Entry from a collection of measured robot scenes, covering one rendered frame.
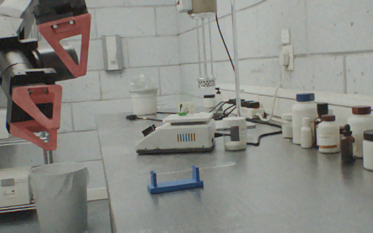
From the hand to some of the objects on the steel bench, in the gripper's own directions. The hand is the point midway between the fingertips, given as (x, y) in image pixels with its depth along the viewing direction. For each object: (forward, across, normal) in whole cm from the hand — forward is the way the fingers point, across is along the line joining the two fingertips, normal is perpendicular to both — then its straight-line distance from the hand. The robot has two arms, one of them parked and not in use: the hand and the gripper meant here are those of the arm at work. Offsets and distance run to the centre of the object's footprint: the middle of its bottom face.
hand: (50, 135), depth 65 cm
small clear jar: (-18, -27, +80) cm, 86 cm away
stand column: (-47, -44, +89) cm, 110 cm away
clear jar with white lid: (-17, -27, +58) cm, 66 cm away
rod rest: (0, -16, +25) cm, 30 cm away
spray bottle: (-89, -71, +121) cm, 166 cm away
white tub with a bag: (-107, -82, +93) cm, 164 cm away
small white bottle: (-6, -19, +69) cm, 72 cm away
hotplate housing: (-28, -34, +50) cm, 66 cm away
